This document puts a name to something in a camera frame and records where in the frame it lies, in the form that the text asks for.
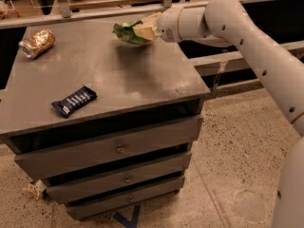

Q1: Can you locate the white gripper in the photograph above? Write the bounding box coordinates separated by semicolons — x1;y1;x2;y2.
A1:
133;7;182;43

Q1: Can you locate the green rice chip bag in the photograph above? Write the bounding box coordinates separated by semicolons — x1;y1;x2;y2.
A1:
113;20;149;46

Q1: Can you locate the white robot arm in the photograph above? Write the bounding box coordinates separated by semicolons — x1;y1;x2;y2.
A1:
133;0;304;228

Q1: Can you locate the dark blue rxbar wrapper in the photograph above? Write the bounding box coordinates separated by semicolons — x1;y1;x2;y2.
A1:
51;85;97;118

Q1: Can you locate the grey drawer cabinet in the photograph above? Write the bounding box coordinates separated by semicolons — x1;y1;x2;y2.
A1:
0;11;212;221

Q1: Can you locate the gold soda can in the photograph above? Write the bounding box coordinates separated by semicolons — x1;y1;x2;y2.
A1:
18;29;55;59

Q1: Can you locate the top grey drawer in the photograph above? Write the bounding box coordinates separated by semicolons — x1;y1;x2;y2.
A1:
14;115;202;180

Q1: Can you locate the grey drawer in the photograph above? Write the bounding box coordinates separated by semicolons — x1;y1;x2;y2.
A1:
47;151;191;204
66;175;184;220
14;115;202;180

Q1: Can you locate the middle grey drawer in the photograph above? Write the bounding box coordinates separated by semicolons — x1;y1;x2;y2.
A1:
47;151;191;204

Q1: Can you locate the bottom grey drawer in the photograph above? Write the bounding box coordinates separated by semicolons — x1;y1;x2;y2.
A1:
66;175;184;220

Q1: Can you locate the crumpled paper scrap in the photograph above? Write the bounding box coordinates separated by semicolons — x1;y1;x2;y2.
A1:
23;180;47;200

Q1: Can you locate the grey metal railing frame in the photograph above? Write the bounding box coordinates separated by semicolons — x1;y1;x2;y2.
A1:
0;0;304;98

